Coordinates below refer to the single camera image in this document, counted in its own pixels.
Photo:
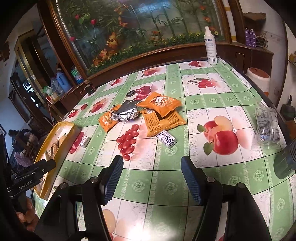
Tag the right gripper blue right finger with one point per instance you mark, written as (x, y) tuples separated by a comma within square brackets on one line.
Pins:
[(195, 179)]

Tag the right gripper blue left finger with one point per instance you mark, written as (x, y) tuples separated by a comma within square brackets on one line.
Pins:
[(110, 179)]

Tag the orange barcode cracker pack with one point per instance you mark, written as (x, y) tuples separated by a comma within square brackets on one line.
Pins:
[(50, 153)]

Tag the small blue white candy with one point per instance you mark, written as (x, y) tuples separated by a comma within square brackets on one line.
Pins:
[(84, 141)]

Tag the blue white patterned candy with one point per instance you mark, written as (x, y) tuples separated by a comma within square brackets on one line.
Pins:
[(166, 138)]

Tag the orange snack bag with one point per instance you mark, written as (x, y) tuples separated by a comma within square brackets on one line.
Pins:
[(155, 123), (105, 120), (162, 104)]

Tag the silver foil snack pack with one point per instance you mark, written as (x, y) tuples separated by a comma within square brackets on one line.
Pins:
[(126, 112)]

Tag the orange snack bag top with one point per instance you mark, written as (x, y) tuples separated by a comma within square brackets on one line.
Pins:
[(162, 104)]

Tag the clear plastic snack bag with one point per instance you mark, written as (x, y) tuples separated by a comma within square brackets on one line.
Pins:
[(267, 129)]

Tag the person's left hand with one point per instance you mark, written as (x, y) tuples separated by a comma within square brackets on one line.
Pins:
[(30, 218)]

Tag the seated person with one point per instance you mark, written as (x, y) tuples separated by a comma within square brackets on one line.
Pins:
[(25, 145)]

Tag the gold tray box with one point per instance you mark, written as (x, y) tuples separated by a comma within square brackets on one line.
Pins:
[(43, 190)]

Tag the black round lid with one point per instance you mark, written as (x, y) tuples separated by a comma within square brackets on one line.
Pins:
[(131, 93)]

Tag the grey flashlight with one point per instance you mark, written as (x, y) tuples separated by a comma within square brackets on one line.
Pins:
[(284, 163)]

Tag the small dark ink bottle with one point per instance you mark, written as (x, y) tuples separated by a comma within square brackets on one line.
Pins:
[(89, 88)]

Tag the green plastic bottle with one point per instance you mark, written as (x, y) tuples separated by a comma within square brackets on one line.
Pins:
[(76, 75)]

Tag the blue thermos jug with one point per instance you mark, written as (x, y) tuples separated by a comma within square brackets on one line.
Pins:
[(63, 81)]

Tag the white stool red top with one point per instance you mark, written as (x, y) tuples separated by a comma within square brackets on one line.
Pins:
[(260, 78)]

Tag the white spray bottle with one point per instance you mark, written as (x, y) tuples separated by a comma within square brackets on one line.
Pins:
[(210, 45)]

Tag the floral glass panel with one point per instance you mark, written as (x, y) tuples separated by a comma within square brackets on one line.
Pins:
[(104, 33)]

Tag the purple bottle pair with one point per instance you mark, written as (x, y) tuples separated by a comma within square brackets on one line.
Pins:
[(250, 38)]

